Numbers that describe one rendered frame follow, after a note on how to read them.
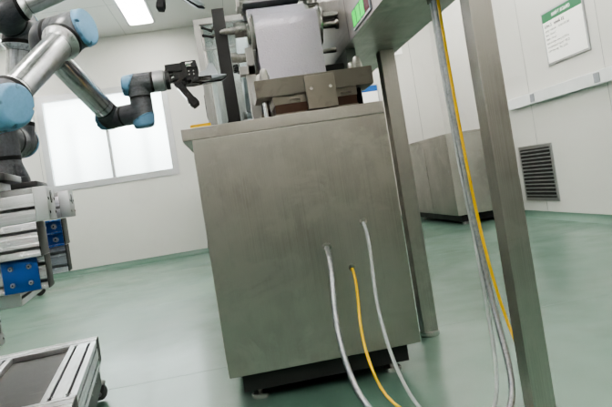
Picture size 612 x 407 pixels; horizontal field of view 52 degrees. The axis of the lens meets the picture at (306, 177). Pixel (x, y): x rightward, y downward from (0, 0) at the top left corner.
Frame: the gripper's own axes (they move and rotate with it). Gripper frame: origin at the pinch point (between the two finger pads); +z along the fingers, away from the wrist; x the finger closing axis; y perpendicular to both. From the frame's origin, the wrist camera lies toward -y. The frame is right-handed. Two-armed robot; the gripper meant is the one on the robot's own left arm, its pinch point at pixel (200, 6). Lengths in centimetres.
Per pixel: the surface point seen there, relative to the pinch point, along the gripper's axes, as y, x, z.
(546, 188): 96, 308, 286
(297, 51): 3.4, -6.2, 39.0
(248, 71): -11.1, 1.1, 27.1
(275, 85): -15.0, -25.9, 39.3
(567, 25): 196, 233, 203
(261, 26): 4.2, -6.2, 23.5
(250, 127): -32, -32, 40
